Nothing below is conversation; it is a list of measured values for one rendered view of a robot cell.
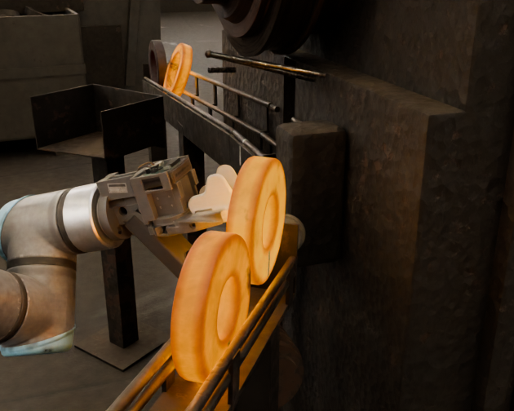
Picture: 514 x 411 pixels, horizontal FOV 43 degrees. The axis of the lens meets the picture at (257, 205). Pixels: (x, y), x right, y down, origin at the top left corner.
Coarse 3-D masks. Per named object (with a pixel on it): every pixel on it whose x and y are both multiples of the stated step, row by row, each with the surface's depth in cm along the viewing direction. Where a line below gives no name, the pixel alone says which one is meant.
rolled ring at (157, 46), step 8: (152, 40) 222; (160, 40) 222; (152, 48) 223; (160, 48) 218; (152, 56) 229; (160, 56) 217; (152, 64) 231; (160, 64) 217; (152, 72) 231; (160, 72) 217; (160, 80) 219
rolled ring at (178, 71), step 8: (176, 48) 210; (184, 48) 202; (176, 56) 210; (184, 56) 200; (192, 56) 202; (168, 64) 215; (176, 64) 213; (184, 64) 200; (168, 72) 213; (176, 72) 214; (184, 72) 200; (168, 80) 213; (176, 80) 200; (184, 80) 200; (168, 88) 211; (176, 88) 201
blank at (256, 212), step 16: (256, 160) 77; (272, 160) 77; (240, 176) 74; (256, 176) 74; (272, 176) 77; (240, 192) 73; (256, 192) 73; (272, 192) 78; (240, 208) 73; (256, 208) 72; (272, 208) 82; (240, 224) 72; (256, 224) 73; (272, 224) 83; (256, 240) 74; (272, 240) 82; (256, 256) 75; (272, 256) 82; (256, 272) 76
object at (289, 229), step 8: (288, 224) 88; (296, 224) 88; (288, 232) 89; (296, 232) 88; (288, 240) 89; (296, 240) 89; (280, 248) 90; (288, 248) 89; (296, 248) 89; (280, 256) 90; (288, 256) 90; (296, 256) 89; (280, 264) 90; (296, 264) 90; (272, 272) 91; (296, 272) 90; (272, 280) 91; (264, 288) 92
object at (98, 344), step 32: (32, 96) 162; (64, 96) 170; (96, 96) 177; (128, 96) 170; (160, 96) 162; (64, 128) 172; (96, 128) 181; (128, 128) 155; (160, 128) 164; (96, 160) 165; (128, 256) 177; (128, 288) 180; (128, 320) 183; (96, 352) 182; (128, 352) 182
